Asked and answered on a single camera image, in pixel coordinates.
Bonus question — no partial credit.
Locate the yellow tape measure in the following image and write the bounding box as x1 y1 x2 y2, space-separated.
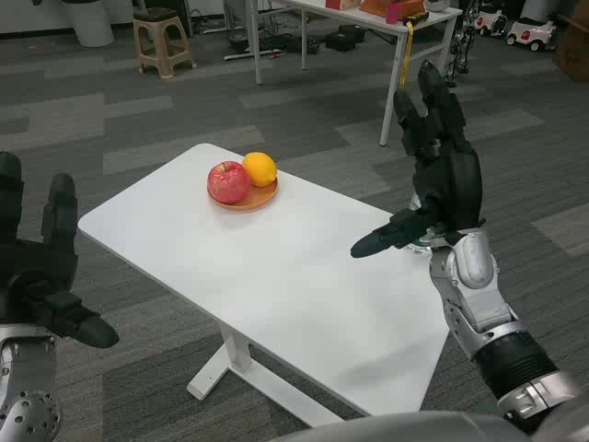
398 11 432 91

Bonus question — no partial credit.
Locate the white toy car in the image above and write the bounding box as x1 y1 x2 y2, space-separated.
505 17 558 52
473 4 510 38

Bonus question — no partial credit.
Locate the black case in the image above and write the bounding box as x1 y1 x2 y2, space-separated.
325 25 369 52

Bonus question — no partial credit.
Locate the round wooden plate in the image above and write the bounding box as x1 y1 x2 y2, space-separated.
206 177 281 214

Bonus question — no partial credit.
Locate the clear plastic water bottle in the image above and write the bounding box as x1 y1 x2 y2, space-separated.
407 192 436 257

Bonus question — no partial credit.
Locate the white table leg base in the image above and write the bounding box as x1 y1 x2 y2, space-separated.
186 324 369 427

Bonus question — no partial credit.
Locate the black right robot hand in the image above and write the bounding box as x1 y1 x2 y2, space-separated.
349 58 488 260

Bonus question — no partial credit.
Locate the long white metal-leg table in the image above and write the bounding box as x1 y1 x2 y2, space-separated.
248 0 464 147

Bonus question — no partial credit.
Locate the orange tray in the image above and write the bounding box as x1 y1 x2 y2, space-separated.
359 0 424 17

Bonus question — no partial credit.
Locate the red apple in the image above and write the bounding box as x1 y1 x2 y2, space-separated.
206 160 252 205

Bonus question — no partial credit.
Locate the yellow lemon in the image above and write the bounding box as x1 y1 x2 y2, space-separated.
242 152 279 189

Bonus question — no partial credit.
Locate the white round bin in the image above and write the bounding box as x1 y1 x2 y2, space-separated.
62 0 115 48

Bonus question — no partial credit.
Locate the beige plastic stool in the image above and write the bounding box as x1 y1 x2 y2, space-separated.
133 7 197 80

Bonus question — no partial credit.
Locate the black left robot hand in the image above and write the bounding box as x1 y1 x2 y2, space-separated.
0 151 121 350

